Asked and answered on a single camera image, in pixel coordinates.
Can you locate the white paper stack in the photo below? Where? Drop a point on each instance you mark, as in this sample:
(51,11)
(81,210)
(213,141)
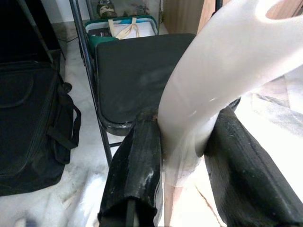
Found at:
(146,28)

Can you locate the green storage bin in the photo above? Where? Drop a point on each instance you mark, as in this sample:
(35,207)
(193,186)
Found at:
(91,41)

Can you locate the light wooden cabinet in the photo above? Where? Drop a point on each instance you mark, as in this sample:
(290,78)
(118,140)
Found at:
(182,16)

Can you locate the black book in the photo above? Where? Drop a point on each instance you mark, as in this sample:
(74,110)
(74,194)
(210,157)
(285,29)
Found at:
(100,32)

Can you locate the green plush toy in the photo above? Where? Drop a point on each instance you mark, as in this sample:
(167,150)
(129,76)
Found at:
(106,10)

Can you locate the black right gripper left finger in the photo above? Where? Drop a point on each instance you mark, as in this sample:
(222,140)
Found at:
(137,165)

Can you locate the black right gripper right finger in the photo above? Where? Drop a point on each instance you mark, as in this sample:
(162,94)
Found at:
(243,177)

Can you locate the black folding chair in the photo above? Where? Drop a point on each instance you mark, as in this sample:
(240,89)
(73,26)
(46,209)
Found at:
(132,82)

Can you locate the black table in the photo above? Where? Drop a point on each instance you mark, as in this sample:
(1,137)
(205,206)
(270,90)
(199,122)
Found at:
(23,28)

